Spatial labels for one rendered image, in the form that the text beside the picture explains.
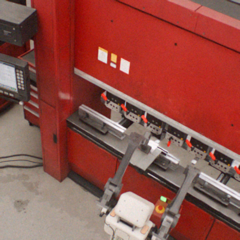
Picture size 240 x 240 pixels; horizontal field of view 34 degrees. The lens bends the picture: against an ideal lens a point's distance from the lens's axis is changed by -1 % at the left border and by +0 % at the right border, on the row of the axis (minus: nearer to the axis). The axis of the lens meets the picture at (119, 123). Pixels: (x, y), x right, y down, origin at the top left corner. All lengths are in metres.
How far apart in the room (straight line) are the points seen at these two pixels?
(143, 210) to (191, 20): 1.19
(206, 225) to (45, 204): 1.64
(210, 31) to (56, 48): 1.22
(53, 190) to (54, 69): 1.48
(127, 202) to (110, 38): 1.21
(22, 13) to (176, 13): 1.14
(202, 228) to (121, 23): 1.81
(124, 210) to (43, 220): 1.65
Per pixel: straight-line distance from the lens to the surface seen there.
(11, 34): 2.99
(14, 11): 3.05
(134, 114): 3.18
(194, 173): 2.65
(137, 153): 3.23
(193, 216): 3.40
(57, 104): 3.44
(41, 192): 4.20
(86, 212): 4.05
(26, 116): 4.72
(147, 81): 2.92
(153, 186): 3.42
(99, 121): 3.55
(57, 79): 3.27
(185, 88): 2.76
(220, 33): 2.44
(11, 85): 3.27
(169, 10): 2.55
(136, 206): 2.46
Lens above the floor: 3.40
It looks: 44 degrees down
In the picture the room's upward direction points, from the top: 7 degrees clockwise
